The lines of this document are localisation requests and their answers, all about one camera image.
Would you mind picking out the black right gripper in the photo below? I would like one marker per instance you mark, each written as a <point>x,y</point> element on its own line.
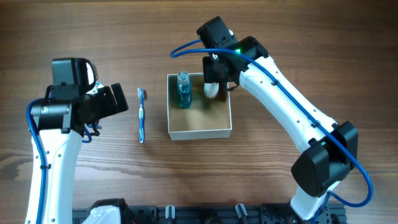
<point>212,73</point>

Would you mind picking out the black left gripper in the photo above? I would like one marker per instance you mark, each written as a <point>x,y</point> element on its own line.
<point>115,100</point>

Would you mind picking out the white lotion tube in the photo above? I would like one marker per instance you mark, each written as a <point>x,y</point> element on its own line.
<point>211,89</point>

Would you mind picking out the blue mouthwash bottle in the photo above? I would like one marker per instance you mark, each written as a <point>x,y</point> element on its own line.
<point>184,90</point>

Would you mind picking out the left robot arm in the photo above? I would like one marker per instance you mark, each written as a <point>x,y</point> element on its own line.
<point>60,123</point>

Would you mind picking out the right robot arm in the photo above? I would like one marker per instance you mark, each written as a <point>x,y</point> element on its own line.
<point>327,149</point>

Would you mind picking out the blue white toothbrush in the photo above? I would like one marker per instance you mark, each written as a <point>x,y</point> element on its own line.
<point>140,93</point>

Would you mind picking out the teal toothpaste tube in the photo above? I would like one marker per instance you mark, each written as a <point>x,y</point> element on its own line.
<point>98,85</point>

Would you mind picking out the white cardboard box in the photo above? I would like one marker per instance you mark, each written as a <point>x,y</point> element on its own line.
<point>206,118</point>

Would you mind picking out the black mounting rail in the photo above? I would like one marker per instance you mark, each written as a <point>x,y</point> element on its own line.
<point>333,213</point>

